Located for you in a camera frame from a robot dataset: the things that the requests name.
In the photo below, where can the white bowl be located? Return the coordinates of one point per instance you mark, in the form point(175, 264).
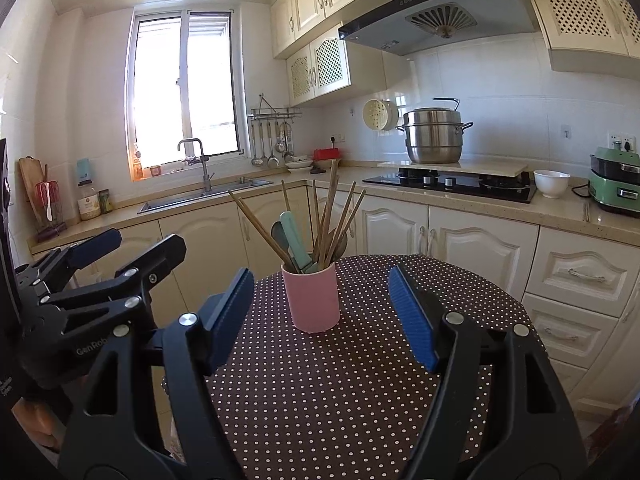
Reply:
point(552, 184)

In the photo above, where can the cream round steamer tray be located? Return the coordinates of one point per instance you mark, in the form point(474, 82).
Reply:
point(380, 115)

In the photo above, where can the curved wooden chopstick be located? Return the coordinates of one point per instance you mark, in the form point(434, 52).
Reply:
point(266, 236)

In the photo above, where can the person's left hand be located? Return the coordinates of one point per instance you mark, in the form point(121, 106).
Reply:
point(42, 426)

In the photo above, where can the green kitchen appliance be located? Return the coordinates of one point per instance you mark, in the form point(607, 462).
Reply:
point(614, 180)

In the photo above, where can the red container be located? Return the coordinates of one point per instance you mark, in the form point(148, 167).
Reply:
point(326, 154)

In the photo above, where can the wooden cutting board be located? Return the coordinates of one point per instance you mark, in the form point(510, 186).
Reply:
point(41, 191)

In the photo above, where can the wall utensil rack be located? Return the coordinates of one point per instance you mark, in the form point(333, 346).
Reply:
point(271, 133)

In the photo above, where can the kitchen window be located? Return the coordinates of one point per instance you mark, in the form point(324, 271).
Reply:
point(183, 80)

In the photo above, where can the dark metal spoon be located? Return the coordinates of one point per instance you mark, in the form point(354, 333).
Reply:
point(278, 234)

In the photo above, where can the black gas stove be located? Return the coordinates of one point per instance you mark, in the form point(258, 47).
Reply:
point(520, 189)

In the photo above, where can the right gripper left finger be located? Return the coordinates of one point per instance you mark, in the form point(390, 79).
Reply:
point(146, 411)

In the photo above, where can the teal handled utensil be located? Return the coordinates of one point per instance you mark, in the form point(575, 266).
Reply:
point(303, 260)

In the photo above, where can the brown polka dot tablecloth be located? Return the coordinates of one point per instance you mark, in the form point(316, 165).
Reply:
point(348, 403)

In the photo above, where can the oil bottle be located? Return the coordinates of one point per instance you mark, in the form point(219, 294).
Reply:
point(88, 199)

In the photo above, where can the stainless steel steamer pot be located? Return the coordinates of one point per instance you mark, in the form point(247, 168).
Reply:
point(434, 134)

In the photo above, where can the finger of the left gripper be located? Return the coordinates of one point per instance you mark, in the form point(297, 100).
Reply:
point(119, 299)
point(58, 266)

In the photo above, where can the grey range hood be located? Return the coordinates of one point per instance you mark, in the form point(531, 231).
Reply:
point(402, 27)

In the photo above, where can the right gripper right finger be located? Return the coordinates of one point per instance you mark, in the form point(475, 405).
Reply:
point(499, 410)

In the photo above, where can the straight wooden chopstick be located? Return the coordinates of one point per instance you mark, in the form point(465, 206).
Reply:
point(327, 213)

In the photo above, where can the steel kitchen sink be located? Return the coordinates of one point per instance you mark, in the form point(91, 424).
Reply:
point(194, 196)

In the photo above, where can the pink utensil holder cup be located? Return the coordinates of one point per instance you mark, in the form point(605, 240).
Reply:
point(313, 299)

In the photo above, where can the chrome sink faucet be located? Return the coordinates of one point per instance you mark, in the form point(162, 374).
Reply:
point(202, 159)

